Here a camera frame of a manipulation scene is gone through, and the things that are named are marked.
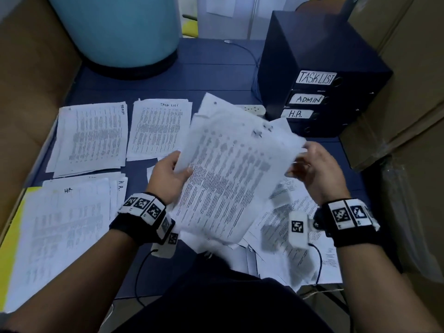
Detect person's right hand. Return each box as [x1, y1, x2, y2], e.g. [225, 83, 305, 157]
[286, 141, 351, 205]

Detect person's left hand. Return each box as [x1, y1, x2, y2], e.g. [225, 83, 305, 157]
[146, 150, 194, 205]

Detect neat stack of printed papers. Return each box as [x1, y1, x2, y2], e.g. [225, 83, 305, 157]
[126, 98, 194, 162]
[3, 171, 129, 314]
[45, 100, 130, 179]

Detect printed paper sheet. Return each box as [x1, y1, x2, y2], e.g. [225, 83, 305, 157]
[166, 92, 308, 246]

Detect pile of printed papers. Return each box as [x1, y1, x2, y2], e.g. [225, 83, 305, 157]
[146, 117, 345, 289]

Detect yellow folder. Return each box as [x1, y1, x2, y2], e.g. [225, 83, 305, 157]
[0, 187, 43, 294]

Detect person's right forearm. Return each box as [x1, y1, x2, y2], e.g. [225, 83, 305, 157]
[336, 235, 444, 333]

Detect person's left forearm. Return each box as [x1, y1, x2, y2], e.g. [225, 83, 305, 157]
[6, 228, 157, 333]

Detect person's dark trousers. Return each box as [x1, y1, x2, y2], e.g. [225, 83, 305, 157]
[114, 256, 335, 333]

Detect white power strip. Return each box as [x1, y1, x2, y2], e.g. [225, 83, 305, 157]
[234, 104, 267, 117]

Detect brown cardboard box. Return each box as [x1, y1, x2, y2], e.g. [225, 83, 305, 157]
[340, 0, 444, 172]

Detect yellow plastic item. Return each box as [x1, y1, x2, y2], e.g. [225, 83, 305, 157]
[181, 16, 199, 39]

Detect teal cylindrical barrel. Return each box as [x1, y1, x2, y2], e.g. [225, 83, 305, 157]
[47, 0, 183, 79]

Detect white partition panel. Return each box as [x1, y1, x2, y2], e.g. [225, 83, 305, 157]
[197, 0, 306, 40]

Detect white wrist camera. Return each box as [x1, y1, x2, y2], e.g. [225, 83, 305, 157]
[288, 210, 310, 248]
[151, 231, 180, 259]

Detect thin power cable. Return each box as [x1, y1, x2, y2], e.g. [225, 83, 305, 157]
[223, 39, 265, 105]

